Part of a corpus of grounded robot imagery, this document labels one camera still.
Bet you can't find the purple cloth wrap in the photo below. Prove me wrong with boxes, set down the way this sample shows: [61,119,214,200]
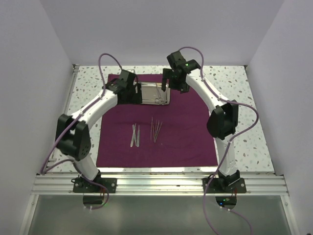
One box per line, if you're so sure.
[96,89,217,167]

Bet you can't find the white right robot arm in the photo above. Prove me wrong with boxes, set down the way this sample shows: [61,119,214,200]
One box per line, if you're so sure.
[161,51,240,192]

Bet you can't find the thin pointed steel tweezers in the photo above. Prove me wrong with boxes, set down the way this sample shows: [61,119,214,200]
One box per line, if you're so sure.
[156,121,162,141]

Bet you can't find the steel instrument tray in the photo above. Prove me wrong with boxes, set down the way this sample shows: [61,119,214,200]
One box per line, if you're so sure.
[141,82,171,105]

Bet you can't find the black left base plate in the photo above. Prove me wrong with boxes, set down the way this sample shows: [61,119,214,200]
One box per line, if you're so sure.
[71,175,117,193]

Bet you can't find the steel surgical scissors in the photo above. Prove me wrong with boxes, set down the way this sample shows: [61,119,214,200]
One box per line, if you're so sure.
[163,91,170,105]

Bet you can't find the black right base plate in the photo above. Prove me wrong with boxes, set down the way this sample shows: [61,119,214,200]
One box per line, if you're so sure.
[206,170,247,193]

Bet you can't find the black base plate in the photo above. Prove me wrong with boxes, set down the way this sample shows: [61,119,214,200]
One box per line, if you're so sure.
[71,175,117,193]
[206,170,247,193]

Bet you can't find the aluminium frame rail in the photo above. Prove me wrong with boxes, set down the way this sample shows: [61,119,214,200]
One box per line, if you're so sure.
[31,173,289,196]

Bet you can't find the steel forceps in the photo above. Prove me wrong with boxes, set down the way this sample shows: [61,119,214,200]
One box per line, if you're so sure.
[156,83,164,105]

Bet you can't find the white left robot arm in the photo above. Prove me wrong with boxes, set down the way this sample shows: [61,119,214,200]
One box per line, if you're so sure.
[55,70,142,192]

